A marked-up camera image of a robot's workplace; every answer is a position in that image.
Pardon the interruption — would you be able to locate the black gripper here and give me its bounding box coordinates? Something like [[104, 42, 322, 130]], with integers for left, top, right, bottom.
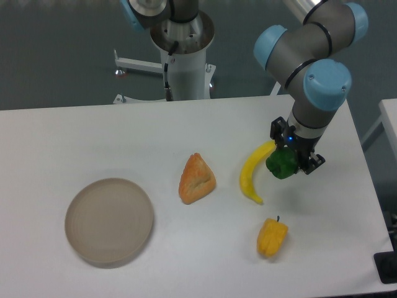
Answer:
[[270, 117, 326, 175]]

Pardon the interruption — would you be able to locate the green bell pepper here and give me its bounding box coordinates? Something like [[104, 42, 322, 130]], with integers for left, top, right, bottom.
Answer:
[[265, 147, 298, 179]]

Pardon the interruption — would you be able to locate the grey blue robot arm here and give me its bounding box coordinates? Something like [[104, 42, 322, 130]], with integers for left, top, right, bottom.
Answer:
[[121, 1, 368, 179]]

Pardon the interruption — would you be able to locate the yellow bell pepper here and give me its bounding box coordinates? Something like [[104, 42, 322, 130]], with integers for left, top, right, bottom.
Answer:
[[256, 215, 288, 258]]

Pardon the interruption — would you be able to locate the beige round plate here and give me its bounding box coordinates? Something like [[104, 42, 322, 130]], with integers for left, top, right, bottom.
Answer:
[[64, 178, 154, 268]]

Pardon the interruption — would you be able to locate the yellow banana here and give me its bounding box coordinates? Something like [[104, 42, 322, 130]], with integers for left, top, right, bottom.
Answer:
[[239, 140, 276, 205]]

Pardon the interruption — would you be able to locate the white side table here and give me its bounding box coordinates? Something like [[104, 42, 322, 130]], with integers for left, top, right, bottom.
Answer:
[[360, 98, 397, 156]]

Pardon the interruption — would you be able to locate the orange pastry wedge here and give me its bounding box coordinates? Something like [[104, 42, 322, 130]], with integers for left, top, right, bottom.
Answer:
[[178, 153, 216, 205]]

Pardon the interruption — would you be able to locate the black device at table edge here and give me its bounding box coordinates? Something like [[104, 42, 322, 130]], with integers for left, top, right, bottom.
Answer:
[[373, 251, 396, 284]]

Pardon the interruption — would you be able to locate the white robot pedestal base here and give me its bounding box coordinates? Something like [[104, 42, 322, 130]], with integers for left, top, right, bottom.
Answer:
[[114, 11, 216, 101]]

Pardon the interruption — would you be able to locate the black cable on pedestal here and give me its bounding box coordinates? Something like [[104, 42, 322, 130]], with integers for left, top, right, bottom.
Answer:
[[163, 41, 179, 102]]

